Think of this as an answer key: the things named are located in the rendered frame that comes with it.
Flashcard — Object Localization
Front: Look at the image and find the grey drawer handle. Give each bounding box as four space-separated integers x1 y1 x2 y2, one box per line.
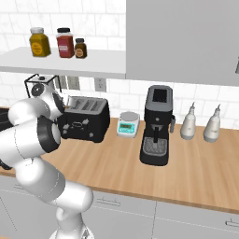
12 183 27 191
94 196 122 207
224 218 239 228

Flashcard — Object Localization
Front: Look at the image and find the black wire stand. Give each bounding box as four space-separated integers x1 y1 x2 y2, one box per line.
23 73 61 95

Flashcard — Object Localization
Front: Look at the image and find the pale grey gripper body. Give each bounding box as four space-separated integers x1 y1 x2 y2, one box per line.
66 95 77 110

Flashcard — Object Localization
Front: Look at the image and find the black coffee machine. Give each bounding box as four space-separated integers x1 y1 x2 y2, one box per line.
138 84 176 167

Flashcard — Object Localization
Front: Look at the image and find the grey wall cupboard door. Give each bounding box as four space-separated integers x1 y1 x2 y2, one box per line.
125 0 239 88

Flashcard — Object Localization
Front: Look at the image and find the white wall socket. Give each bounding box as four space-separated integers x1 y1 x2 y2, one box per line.
94 77 107 93

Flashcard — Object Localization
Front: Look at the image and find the small brown spice jar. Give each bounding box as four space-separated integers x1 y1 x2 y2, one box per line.
74 37 88 60

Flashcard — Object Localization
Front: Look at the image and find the white squeeze bottle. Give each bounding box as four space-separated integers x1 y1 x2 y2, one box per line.
179 102 198 141
203 104 222 144

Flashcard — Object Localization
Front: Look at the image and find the grey wall switch plate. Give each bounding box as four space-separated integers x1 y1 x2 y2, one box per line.
57 75 68 91
67 76 81 91

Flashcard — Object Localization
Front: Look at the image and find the black toaster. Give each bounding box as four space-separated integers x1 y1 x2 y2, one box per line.
57 95 112 145

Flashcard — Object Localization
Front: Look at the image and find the white kitchen scale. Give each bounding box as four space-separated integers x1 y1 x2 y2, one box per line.
116 111 141 139

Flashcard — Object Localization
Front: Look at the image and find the yellow spice jar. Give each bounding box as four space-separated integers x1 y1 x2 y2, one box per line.
28 26 52 58

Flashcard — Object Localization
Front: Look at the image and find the white wall shelf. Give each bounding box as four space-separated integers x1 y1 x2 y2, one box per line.
0 46 127 80

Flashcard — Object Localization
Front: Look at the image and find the red spice jar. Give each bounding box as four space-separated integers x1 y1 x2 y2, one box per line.
55 27 76 59

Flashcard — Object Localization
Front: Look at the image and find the black hob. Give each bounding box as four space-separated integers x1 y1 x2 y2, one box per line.
0 106 15 172

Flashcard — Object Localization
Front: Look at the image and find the grey drawer front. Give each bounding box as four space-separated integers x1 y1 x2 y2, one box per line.
81 190 157 239
152 201 239 239
0 175 60 239

